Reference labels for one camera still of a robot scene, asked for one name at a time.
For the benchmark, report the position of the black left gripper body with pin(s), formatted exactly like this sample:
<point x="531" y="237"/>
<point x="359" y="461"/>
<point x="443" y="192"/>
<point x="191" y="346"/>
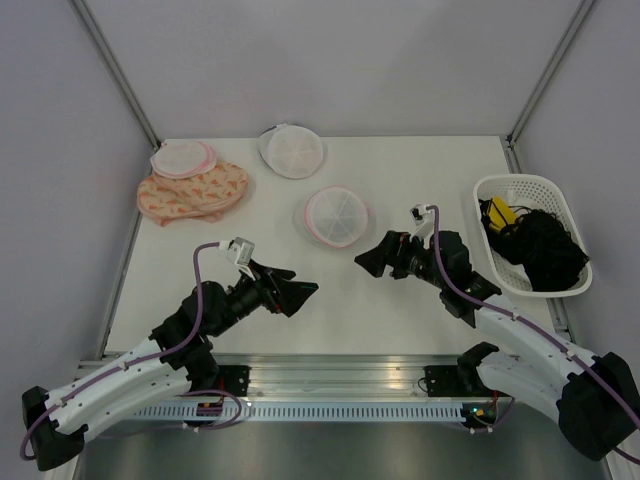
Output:
<point x="252" y="293"/>

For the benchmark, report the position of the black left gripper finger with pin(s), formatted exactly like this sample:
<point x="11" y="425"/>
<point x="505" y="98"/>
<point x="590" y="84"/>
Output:
<point x="292" y="295"/>
<point x="270" y="277"/>

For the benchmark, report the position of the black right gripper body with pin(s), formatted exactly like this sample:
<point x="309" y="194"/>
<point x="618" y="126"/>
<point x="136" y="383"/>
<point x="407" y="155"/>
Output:
<point x="421" y="256"/>

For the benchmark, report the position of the yellow bra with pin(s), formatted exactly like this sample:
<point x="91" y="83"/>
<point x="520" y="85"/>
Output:
<point x="497" y="215"/>

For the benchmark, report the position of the black lace bra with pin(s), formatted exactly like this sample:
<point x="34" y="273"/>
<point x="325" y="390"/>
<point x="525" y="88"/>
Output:
<point x="539" y="243"/>

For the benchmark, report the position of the pink-trimmed mesh laundry bag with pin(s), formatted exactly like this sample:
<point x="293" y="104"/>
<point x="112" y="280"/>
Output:
<point x="334" y="217"/>
<point x="183" y="159"/>

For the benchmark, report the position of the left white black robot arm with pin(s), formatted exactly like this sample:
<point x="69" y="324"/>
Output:
<point x="175" y="359"/>

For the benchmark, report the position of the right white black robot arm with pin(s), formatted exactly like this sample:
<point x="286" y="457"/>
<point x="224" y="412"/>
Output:
<point x="593" y="399"/>

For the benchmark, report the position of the white mesh laundry bag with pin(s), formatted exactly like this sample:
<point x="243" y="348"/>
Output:
<point x="291" y="151"/>

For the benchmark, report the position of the orange floral patterned bra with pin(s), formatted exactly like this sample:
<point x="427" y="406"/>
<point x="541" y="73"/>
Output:
<point x="204" y="196"/>

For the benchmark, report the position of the white perforated plastic basket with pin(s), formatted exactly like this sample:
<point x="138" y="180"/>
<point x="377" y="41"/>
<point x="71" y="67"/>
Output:
<point x="523" y="192"/>

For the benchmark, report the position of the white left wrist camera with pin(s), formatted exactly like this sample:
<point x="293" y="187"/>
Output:
<point x="239" y="252"/>

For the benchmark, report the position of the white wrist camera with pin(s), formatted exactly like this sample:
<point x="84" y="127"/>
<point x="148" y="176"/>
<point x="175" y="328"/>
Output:
<point x="239" y="252"/>
<point x="423" y="217"/>

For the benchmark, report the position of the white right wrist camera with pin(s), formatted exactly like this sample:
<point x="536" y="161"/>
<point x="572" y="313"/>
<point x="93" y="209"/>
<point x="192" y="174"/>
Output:
<point x="423" y="217"/>

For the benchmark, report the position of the aluminium mounting rail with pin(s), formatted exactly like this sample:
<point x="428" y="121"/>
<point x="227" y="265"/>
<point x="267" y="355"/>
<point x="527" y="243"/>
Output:
<point x="331" y="378"/>

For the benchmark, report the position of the white slotted cable duct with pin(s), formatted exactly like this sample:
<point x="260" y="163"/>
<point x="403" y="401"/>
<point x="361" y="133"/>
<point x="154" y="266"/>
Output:
<point x="262" y="411"/>

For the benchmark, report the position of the right aluminium frame post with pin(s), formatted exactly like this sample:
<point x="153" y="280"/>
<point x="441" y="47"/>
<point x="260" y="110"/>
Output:
<point x="559" y="54"/>

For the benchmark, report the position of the aluminium frame post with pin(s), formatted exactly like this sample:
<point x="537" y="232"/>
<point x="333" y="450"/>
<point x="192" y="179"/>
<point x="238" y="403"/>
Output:
<point x="559" y="54"/>
<point x="89" y="23"/>

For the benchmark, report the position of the left aluminium frame post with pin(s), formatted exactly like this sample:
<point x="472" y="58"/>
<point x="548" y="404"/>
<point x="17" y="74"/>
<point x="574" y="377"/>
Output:
<point x="89" y="23"/>

